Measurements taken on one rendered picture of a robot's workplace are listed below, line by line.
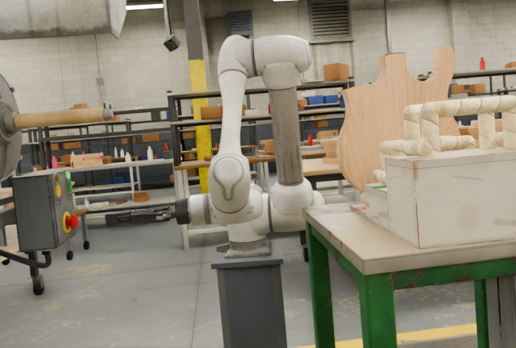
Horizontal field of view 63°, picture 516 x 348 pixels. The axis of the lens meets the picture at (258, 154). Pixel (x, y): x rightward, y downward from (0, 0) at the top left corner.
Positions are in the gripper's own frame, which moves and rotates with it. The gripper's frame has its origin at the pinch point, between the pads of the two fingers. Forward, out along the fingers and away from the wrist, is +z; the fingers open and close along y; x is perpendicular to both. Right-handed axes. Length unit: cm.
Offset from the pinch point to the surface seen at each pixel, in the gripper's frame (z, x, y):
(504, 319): -109, -40, -10
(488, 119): -89, 19, -37
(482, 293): -110, -37, 3
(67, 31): -5, 43, -43
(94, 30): -10, 42, -43
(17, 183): 22.5, 13.2, -8.4
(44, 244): 17.6, -3.4, -8.5
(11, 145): 15.3, 23.1, -24.6
